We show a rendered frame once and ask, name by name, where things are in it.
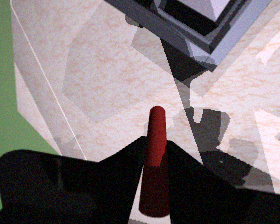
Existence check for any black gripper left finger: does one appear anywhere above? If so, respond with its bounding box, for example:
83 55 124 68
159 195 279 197
0 136 147 224

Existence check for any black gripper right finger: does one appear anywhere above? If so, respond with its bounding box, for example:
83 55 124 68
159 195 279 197
167 140 280 224

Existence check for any red peg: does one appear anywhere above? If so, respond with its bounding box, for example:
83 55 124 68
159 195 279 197
138 106 170 218

